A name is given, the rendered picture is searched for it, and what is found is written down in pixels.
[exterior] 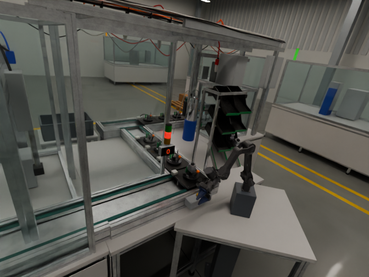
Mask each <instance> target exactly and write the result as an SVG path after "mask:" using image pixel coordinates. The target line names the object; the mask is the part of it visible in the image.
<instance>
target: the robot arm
mask: <svg viewBox="0 0 369 277"><path fill-rule="evenodd" d="M241 147H242V148H243V149H240V148H241ZM255 147H256V145H255V144H253V143H252V142H251V141H249V140H245V141H243V142H241V143H239V145H238V146H236V147H234V148H233V151H232V153H231V154H230V156H229V158H228V160H227V161H226V163H225V164H224V165H223V166H221V167H220V168H219V169H215V168H214V167H207V168H205V170H204V172H205V174H206V176H207V177H208V179H209V180H208V181H206V182H204V181H202V178H199V179H198V180H197V183H196V185H197V187H198V188H199V193H198V195H197V198H196V200H199V199H200V201H199V202H198V205H200V204H202V203H204V202H206V201H210V200H211V197H210V194H211V191H212V190H213V189H215V186H216V184H217V183H218V182H219V183H220V182H221V181H220V179H221V180H227V179H228V177H229V175H230V170H231V168H232V166H233V165H234V163H235V161H236V160H237V158H238V157H239V155H240V154H244V170H243V171H242V172H241V175H240V177H241V178H242V180H243V185H241V190H242V191H244V192H250V187H251V186H254V185H255V182H254V181H253V175H252V173H251V161H252V154H253V153H254V152H255ZM250 193H251V192H250Z"/></svg>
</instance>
